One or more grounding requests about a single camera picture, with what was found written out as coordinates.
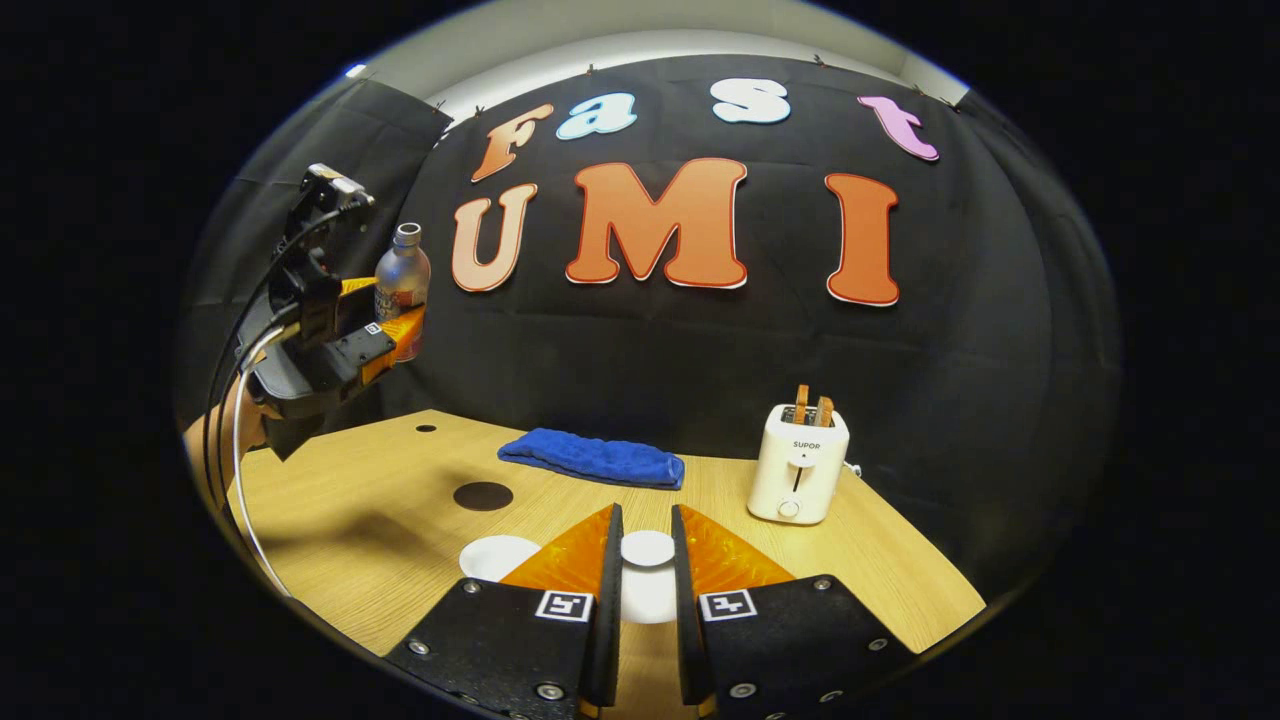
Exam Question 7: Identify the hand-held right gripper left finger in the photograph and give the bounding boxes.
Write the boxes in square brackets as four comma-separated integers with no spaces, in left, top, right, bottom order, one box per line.
[385,502,626,720]

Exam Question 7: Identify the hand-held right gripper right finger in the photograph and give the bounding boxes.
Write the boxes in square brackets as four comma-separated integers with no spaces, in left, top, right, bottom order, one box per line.
[670,503,916,720]

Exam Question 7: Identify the silver water bottle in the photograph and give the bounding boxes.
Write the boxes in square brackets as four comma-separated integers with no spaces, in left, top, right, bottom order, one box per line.
[374,222,433,363]

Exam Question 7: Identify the white teacup lid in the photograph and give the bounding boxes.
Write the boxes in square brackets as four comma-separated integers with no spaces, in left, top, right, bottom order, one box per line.
[619,529,681,627]

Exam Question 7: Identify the white teacup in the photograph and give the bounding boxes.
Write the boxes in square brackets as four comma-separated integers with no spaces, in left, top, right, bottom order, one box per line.
[459,534,542,583]

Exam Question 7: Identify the dark round coaster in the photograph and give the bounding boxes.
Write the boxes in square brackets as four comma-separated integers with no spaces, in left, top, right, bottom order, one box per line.
[453,481,515,512]

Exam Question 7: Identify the blue towel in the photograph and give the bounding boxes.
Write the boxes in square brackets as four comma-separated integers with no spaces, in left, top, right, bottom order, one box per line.
[497,428,686,491]

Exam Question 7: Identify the white toaster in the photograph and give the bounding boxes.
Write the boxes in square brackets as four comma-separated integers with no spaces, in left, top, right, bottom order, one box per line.
[747,403,851,526]

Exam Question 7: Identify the black backdrop cloth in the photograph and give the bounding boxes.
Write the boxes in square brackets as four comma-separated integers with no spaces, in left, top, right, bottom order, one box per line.
[175,52,1121,581]

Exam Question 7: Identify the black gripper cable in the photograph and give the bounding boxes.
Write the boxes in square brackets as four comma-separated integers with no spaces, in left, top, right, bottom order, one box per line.
[200,205,346,521]

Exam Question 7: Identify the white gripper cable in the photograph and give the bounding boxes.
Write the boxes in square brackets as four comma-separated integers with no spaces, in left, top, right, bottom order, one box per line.
[230,322,303,599]

